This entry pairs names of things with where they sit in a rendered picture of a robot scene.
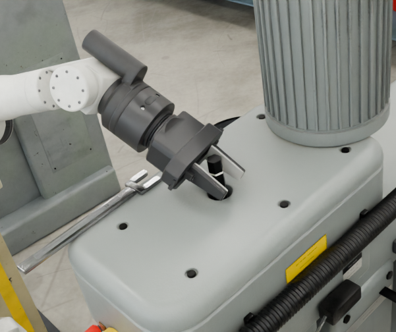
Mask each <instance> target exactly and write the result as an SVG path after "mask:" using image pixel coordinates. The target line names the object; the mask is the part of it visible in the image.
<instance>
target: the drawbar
mask: <svg viewBox="0 0 396 332"><path fill-rule="evenodd" d="M207 163H208V170H209V173H211V174H215V175H216V174H218V173H221V172H223V166H222V161H221V156H220V155H216V154H213V155H211V156H209V157H208V159H207ZM212 177H213V178H214V179H215V180H217V181H218V182H219V183H220V184H222V185H223V186H224V187H225V188H226V185H225V177H224V173H223V174H220V175H218V176H213V175H212Z"/></svg>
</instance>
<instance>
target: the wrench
mask: <svg viewBox="0 0 396 332"><path fill-rule="evenodd" d="M147 176H148V172H147V171H146V170H144V169H143V170H142V171H140V172H139V173H138V174H137V175H135V176H133V177H132V178H131V179H130V180H129V181H127V182H126V183H125V186H126V188H125V189H123V190H122V191H120V192H119V193H118V194H116V195H115V196H114V197H112V198H111V199H110V200H108V201H106V203H104V204H102V205H101V206H100V207H98V208H97V209H95V210H94V211H93V212H91V213H90V214H88V215H87V216H85V217H84V218H83V219H81V220H80V221H79V222H77V223H76V224H74V225H73V226H72V227H70V228H69V229H67V230H66V231H65V232H63V233H62V234H60V235H59V236H58V237H57V238H55V239H53V240H52V241H51V242H49V243H48V244H46V245H45V246H44V247H43V248H41V249H39V250H38V251H37V252H35V253H34V254H32V255H31V256H30V257H29V258H27V259H25V260H24V261H23V262H21V263H20V264H18V265H17V268H18V270H20V271H21V272H22V273H23V274H25V275H26V274H27V273H29V272H30V271H31V270H33V269H34V268H36V267H37V266H39V265H40V264H41V263H43V262H44V261H46V259H48V258H49V257H51V256H52V255H54V254H55V253H56V252H58V251H59V250H60V249H62V248H63V247H64V246H66V245H67V244H68V243H70V242H71V241H73V240H74V239H75V238H76V237H78V236H80V235H81V234H82V233H83V232H85V231H87V230H88V229H89V228H90V227H92V226H93V225H95V224H96V223H97V222H98V221H100V220H101V219H103V218H104V217H105V216H107V215H108V214H110V213H111V212H112V211H114V210H115V209H117V208H118V207H119V206H120V205H122V204H123V203H125V202H126V201H127V200H129V199H130V198H132V197H133V196H134V195H135V194H136V193H138V194H140V195H143V194H144V193H146V191H147V192H148V191H149V190H151V189H152V188H153V187H154V186H156V185H157V184H159V183H160V182H161V178H160V177H158V176H156V177H154V178H152V179H151V180H149V181H148V182H147V183H146V184H144V185H143V186H140V185H139V184H137V183H138V182H140V181H141V180H142V179H144V178H146V177H147Z"/></svg>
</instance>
